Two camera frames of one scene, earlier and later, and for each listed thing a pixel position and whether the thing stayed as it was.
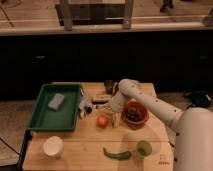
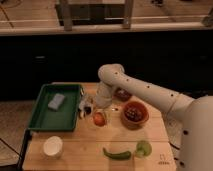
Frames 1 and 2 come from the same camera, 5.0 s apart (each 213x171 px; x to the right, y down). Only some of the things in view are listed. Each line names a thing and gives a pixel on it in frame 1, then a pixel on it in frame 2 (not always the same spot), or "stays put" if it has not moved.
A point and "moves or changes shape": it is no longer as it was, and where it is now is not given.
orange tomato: x=102 y=121 moves or changes shape
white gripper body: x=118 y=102 -> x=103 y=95
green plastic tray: x=56 y=108 stays put
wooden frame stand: x=77 y=12 stays put
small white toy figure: x=85 y=105 stays put
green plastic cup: x=143 y=148 stays put
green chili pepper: x=125 y=155 stays put
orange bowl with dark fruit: x=134 y=114 stays put
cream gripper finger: x=116 y=119 -> x=106 y=114
